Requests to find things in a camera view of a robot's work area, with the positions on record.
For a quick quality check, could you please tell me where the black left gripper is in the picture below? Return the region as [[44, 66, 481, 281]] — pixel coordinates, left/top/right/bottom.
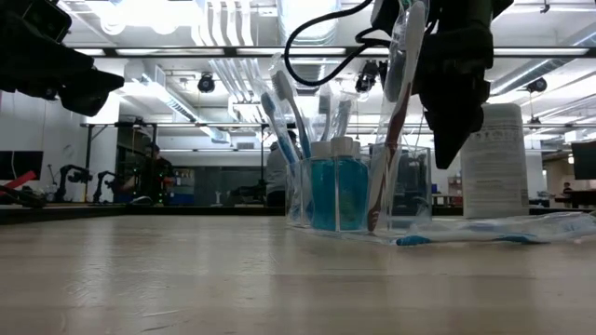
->
[[0, 8, 126, 117]]

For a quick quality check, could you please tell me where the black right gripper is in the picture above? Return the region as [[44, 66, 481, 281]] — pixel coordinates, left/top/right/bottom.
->
[[412, 21, 495, 171]]

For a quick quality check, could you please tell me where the clear acrylic organizer box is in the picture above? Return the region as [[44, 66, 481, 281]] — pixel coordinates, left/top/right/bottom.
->
[[284, 142, 433, 243]]

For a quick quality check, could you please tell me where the white wipes canister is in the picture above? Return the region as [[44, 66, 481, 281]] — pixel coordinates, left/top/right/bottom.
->
[[459, 102, 531, 220]]

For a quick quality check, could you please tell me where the black background monitor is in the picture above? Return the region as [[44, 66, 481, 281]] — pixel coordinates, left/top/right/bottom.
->
[[0, 150, 45, 181], [570, 141, 596, 181]]

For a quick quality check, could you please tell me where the black ceiling spotlight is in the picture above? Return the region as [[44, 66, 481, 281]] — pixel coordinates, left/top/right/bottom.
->
[[526, 76, 549, 94], [354, 59, 380, 94], [196, 72, 217, 94]]

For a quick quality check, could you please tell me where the black overhead light bar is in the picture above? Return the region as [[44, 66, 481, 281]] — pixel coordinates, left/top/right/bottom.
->
[[72, 45, 596, 60]]

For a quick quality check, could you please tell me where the red background bar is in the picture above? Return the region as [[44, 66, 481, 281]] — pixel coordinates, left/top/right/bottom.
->
[[0, 170, 37, 191]]

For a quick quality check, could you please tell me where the black background workbench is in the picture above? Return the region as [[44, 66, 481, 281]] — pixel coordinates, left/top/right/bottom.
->
[[0, 183, 141, 224]]

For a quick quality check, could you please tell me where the white rectangular ceiling duct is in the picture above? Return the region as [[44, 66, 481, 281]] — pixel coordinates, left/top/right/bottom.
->
[[115, 62, 232, 144]]

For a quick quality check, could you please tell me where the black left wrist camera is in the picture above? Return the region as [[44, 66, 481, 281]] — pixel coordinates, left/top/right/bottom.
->
[[20, 0, 75, 44]]

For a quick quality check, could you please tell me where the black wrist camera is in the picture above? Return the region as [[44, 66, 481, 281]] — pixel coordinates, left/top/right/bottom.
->
[[370, 0, 402, 37], [20, 0, 75, 44]]

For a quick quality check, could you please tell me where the black background rig frame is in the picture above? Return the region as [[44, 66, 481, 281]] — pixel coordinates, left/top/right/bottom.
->
[[79, 120, 332, 206]]

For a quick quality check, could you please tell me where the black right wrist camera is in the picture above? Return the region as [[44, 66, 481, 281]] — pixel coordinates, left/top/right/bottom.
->
[[370, 0, 402, 37]]

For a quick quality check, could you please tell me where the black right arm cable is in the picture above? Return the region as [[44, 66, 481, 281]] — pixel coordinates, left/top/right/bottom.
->
[[283, 0, 393, 88]]

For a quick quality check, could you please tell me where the silver round ventilation duct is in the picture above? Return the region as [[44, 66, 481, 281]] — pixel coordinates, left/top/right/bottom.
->
[[276, 0, 344, 150]]

